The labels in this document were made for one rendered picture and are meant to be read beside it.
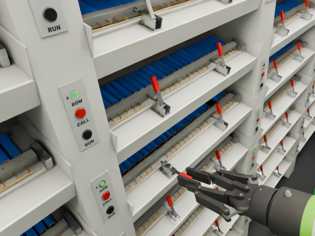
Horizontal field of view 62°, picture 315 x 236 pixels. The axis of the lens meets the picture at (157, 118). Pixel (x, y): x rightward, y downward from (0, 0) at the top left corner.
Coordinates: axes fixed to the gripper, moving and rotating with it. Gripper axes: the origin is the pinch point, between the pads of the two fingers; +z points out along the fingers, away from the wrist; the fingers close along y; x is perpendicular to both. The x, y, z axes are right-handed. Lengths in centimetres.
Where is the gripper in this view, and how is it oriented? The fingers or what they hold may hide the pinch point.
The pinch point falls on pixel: (193, 179)
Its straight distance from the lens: 67.2
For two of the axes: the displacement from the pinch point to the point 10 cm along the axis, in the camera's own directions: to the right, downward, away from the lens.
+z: -6.8, -1.1, 7.2
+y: 6.8, -4.5, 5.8
